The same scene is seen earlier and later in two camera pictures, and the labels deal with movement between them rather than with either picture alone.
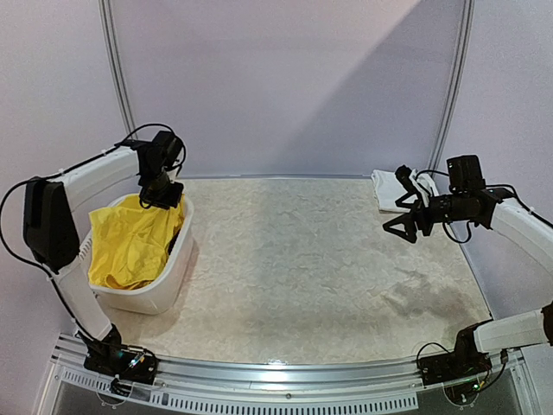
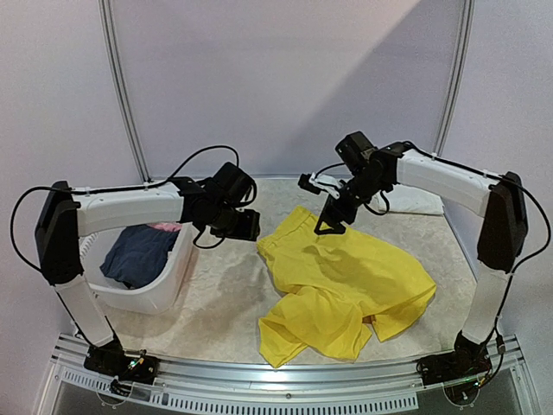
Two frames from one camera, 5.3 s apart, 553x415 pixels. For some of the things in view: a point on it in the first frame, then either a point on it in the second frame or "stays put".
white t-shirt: (389, 188) stays put
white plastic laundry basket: (171, 294) stays put
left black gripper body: (161, 194) → (226, 225)
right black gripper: (422, 212) → (339, 207)
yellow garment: (130, 243) → (335, 280)
